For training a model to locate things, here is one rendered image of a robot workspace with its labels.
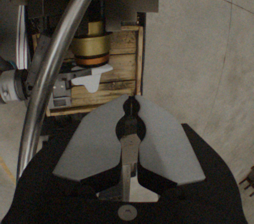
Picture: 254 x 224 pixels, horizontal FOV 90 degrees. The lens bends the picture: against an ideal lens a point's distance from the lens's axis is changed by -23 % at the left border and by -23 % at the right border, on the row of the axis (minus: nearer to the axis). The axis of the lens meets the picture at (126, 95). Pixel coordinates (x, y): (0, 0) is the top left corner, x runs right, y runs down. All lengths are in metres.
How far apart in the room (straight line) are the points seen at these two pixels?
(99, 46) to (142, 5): 0.12
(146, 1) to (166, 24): 1.29
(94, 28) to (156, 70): 1.40
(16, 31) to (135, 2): 1.09
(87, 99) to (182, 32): 1.31
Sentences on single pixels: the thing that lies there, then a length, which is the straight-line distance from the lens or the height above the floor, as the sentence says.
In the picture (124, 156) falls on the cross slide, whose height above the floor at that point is 0.97.
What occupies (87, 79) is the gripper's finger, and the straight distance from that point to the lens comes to 0.35.
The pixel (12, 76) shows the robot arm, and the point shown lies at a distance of 0.37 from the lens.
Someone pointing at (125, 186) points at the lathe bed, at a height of 0.86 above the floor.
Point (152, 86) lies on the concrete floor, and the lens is 1.72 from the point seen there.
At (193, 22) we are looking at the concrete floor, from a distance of 1.79.
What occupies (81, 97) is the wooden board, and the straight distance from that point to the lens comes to 0.61.
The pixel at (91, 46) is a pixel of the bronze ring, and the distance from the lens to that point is 0.31.
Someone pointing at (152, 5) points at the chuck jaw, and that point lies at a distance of 0.34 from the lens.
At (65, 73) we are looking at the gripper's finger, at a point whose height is 1.12.
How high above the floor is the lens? 1.42
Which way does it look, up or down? 59 degrees down
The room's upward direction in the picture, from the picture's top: 150 degrees clockwise
